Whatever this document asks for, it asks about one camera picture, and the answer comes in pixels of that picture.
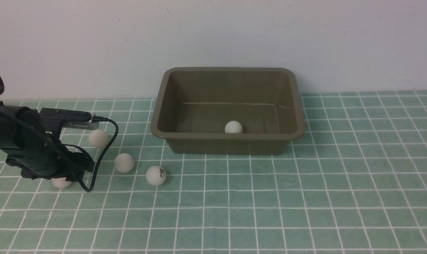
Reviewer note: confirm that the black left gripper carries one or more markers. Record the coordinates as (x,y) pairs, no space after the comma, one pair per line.
(38,159)

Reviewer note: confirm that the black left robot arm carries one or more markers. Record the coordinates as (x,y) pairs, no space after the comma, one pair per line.
(8,128)

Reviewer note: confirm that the white ping-pong ball with logo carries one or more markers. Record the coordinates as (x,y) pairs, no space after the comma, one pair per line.
(155,176)

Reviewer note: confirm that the olive green plastic bin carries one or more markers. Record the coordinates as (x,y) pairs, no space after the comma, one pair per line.
(195,103)

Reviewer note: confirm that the green checkered tablecloth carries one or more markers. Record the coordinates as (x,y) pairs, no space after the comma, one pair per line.
(355,183)

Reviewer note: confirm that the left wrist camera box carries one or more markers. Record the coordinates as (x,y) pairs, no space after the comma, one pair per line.
(54,119)

